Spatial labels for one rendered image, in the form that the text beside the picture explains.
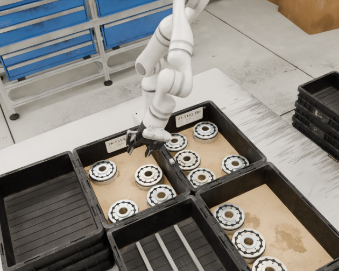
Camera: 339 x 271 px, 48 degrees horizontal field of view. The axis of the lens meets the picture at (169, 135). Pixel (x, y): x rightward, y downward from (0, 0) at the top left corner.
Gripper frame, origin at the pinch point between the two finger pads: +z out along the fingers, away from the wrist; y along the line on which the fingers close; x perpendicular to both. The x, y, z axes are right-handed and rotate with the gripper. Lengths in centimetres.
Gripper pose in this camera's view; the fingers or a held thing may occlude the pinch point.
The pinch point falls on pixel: (139, 151)
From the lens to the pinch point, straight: 130.2
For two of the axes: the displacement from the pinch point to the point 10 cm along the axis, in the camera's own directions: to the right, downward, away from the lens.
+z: -3.9, 6.7, 6.4
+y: -9.1, -1.7, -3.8
